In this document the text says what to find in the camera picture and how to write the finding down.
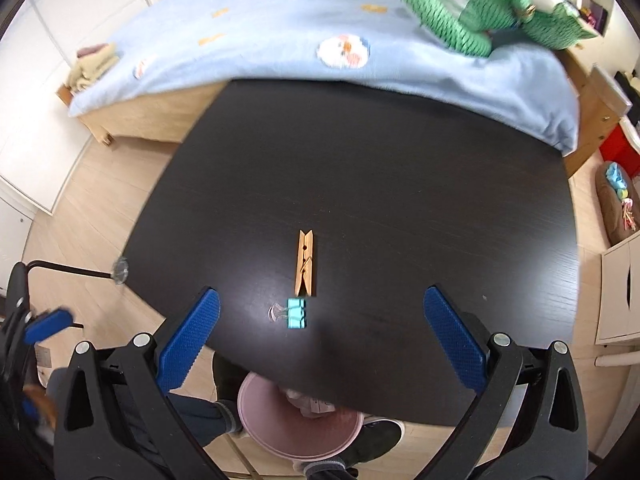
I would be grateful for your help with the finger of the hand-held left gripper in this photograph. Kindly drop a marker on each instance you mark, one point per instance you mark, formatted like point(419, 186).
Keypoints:
point(47, 322)

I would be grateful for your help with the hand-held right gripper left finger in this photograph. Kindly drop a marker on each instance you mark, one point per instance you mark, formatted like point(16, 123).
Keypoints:
point(190, 340)

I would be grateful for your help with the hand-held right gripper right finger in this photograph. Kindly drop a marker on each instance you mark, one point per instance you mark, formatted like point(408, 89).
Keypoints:
point(452, 340)

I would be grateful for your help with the teal binder clip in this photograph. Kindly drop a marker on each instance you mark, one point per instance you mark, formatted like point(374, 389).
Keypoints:
point(295, 312)

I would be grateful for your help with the pink waste bin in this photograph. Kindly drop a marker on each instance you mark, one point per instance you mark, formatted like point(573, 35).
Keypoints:
point(300, 435)

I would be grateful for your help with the black stand leg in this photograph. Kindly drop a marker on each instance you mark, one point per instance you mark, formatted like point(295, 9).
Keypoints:
point(70, 270)

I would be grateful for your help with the black slip-on shoe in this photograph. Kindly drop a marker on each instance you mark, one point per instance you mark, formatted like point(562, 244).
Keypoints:
point(377, 435)

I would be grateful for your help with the crumpled paper scraps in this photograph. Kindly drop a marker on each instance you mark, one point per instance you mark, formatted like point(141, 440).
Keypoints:
point(310, 402)

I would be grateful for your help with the wooden clothespin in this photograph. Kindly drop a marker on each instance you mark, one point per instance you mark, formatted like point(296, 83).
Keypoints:
point(305, 265)

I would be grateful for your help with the white tube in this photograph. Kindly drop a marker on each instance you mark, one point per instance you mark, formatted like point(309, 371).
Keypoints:
point(615, 360)

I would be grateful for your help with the white cabinet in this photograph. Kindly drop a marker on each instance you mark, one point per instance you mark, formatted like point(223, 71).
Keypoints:
point(620, 295)

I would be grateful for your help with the brown basket with toys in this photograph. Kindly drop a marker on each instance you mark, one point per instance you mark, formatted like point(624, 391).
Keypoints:
point(612, 200)

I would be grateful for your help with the red box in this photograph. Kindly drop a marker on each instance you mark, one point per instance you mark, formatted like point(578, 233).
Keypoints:
point(617, 145)

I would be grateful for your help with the folded beige towels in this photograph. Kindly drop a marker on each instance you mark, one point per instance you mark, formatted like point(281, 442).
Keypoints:
point(92, 67)

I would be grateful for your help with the light blue printed blanket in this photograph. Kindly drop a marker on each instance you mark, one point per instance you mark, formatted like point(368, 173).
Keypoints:
point(275, 25)

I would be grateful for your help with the green knitted plush toy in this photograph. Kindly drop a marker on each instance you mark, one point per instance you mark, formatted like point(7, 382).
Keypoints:
point(440, 5)

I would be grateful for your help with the wooden bed frame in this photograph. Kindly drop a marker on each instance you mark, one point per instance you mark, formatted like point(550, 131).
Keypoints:
point(145, 120)

